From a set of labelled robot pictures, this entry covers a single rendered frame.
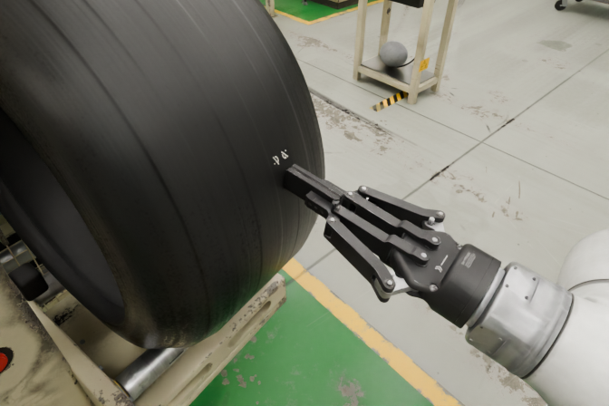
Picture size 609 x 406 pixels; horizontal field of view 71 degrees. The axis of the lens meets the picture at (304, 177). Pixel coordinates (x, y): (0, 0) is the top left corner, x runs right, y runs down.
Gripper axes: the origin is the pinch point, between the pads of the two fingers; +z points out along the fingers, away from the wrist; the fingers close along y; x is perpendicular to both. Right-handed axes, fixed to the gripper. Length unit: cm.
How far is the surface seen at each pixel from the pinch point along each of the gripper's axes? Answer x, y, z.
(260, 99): -8.1, 0.0, 8.4
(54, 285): 40, 19, 40
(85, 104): -11.7, 15.5, 14.5
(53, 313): 51, 20, 43
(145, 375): 35.4, 19.1, 12.5
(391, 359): 124, -57, -15
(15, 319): 17.9, 27.4, 22.3
